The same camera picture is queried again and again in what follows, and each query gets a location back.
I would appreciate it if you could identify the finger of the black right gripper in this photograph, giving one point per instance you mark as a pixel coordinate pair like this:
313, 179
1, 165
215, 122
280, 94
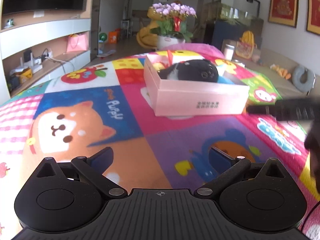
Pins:
298, 109

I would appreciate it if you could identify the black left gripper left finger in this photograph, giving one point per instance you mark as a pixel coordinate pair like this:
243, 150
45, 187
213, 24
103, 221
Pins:
65, 196

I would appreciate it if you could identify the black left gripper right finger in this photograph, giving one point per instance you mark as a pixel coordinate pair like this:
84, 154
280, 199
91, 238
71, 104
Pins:
260, 197

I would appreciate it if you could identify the black plush toy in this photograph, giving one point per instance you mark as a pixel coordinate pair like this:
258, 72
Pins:
193, 70

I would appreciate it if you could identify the pink cardboard box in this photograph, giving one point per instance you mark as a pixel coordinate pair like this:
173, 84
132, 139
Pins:
187, 98

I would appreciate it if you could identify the white blue medicine box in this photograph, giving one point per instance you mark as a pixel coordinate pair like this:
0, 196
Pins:
224, 80

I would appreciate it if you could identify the white red toy bat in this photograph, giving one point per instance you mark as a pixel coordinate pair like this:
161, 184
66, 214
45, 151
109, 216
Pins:
170, 57

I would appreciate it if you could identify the grey neck pillow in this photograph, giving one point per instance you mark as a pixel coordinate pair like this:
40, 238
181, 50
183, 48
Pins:
303, 79

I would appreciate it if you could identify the beige sofa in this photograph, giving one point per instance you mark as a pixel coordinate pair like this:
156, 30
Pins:
269, 77

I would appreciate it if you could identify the yellow kids backpack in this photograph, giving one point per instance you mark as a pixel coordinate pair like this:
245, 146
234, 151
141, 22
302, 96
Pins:
245, 46

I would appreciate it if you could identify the white thermos cup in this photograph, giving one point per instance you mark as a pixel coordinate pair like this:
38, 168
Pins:
228, 52

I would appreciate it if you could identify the colourful cartoon play mat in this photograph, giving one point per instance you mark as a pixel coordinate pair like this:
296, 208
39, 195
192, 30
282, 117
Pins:
109, 105

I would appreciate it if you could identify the glass fish tank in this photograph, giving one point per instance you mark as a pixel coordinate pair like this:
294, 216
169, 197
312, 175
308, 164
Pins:
223, 20

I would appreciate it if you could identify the white wifi router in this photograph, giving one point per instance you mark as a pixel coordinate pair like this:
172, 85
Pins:
29, 61

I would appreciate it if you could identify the purple orchid flower pot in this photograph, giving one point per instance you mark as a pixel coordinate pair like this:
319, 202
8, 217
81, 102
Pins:
171, 24

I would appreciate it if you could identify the pink gift bag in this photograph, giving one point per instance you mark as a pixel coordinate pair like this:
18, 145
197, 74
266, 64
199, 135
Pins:
77, 42

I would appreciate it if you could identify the yellow plush bear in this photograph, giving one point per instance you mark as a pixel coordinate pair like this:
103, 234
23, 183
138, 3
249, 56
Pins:
145, 37

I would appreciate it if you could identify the green watermelon ball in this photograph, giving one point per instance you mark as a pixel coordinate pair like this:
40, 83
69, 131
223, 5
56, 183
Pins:
102, 37

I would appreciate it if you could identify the orange storage box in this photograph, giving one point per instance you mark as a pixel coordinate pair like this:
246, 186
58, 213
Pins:
114, 36

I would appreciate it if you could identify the red framed wall picture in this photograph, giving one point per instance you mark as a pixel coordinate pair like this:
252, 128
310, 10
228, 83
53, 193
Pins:
284, 12

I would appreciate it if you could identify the white wall shelf unit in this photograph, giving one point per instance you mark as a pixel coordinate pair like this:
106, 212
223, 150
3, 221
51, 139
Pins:
40, 30

